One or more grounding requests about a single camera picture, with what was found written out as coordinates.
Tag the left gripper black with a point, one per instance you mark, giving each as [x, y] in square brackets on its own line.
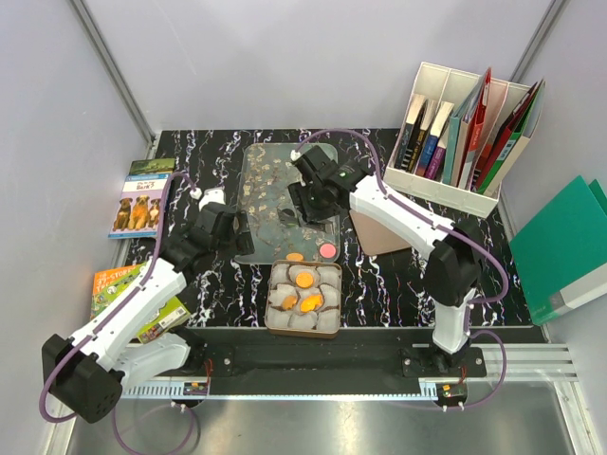
[241, 244]

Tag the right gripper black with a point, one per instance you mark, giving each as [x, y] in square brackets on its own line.
[299, 190]

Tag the round orange cookie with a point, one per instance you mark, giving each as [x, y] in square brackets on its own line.
[304, 280]

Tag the orange flower cookie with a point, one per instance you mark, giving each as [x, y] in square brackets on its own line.
[289, 302]

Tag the orange fish cookie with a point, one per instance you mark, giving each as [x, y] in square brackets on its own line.
[311, 303]

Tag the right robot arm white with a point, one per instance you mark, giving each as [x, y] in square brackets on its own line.
[453, 266]

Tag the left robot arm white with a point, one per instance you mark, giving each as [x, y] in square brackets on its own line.
[89, 370]

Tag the orange cookie at tray edge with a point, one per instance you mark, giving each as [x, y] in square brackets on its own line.
[295, 257]

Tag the floral blue serving tray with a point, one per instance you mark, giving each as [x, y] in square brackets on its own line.
[266, 172]

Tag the pink round cookie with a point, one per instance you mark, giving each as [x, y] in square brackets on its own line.
[328, 251]

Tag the cookie tin lid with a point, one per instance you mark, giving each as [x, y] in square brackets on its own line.
[374, 238]

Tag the metal cookie tin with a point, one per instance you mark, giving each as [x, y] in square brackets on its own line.
[323, 323]

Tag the dog picture book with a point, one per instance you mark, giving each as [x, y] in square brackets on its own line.
[137, 214]

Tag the blue purple book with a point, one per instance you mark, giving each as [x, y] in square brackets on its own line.
[436, 130]

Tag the black paperback book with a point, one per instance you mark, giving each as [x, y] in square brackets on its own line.
[419, 108]

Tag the teal folder in organizer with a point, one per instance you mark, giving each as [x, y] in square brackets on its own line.
[454, 126]

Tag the green orange storey book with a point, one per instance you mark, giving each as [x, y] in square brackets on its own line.
[110, 284]

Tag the white file organizer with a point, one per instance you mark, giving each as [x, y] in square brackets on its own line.
[460, 136]

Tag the red folder in organizer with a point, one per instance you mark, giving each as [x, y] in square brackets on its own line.
[475, 119]

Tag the dark red green folders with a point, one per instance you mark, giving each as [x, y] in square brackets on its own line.
[513, 134]

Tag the green folder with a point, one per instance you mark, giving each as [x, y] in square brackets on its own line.
[560, 254]

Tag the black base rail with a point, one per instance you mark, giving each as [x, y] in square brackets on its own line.
[363, 362]

